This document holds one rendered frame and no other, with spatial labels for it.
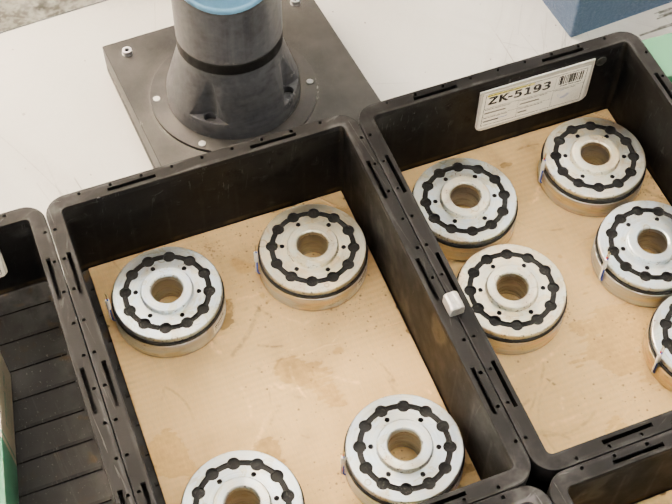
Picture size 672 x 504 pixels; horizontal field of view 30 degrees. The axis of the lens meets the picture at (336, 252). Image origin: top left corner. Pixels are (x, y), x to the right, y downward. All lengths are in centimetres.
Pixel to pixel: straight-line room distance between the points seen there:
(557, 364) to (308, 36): 55
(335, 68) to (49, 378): 53
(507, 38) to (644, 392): 57
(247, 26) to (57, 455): 47
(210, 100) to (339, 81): 16
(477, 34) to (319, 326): 54
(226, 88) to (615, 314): 48
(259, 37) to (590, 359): 47
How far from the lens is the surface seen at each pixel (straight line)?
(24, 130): 151
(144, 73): 148
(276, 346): 116
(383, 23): 159
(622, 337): 120
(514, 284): 119
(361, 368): 115
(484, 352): 105
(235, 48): 132
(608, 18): 161
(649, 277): 120
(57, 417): 115
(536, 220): 125
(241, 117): 138
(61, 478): 113
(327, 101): 144
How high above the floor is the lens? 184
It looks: 56 degrees down
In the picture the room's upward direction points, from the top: 1 degrees clockwise
